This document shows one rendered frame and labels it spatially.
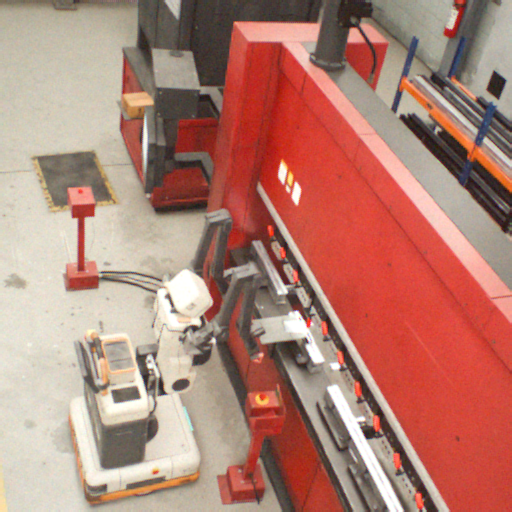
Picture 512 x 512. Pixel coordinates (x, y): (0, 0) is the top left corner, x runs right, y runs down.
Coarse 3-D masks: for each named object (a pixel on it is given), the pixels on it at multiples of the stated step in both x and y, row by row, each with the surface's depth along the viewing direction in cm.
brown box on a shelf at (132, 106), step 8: (128, 96) 561; (136, 96) 563; (144, 96) 564; (120, 104) 571; (128, 104) 554; (136, 104) 553; (144, 104) 556; (152, 104) 558; (128, 112) 557; (136, 112) 556; (128, 120) 556
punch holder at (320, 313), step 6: (318, 300) 377; (312, 306) 384; (318, 306) 377; (312, 312) 384; (318, 312) 378; (324, 312) 371; (312, 318) 385; (318, 318) 378; (324, 318) 372; (318, 324) 379; (318, 330) 380
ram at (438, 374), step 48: (288, 96) 389; (288, 144) 395; (336, 144) 342; (336, 192) 347; (288, 240) 407; (336, 240) 352; (384, 240) 309; (336, 288) 356; (384, 288) 313; (432, 288) 279; (384, 336) 317; (432, 336) 282; (480, 336) 254; (384, 384) 321; (432, 384) 285; (480, 384) 257; (432, 432) 288; (480, 432) 259; (432, 480) 291; (480, 480) 261
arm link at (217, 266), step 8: (224, 224) 371; (232, 224) 372; (224, 232) 377; (224, 240) 381; (216, 248) 385; (224, 248) 385; (216, 256) 387; (224, 256) 389; (216, 264) 390; (216, 272) 393; (216, 280) 397
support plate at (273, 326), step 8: (256, 320) 406; (264, 320) 407; (272, 320) 408; (280, 320) 409; (288, 320) 410; (296, 320) 411; (264, 328) 402; (272, 328) 403; (280, 328) 404; (264, 336) 397; (272, 336) 398; (280, 336) 399; (288, 336) 400; (296, 336) 401; (304, 336) 402
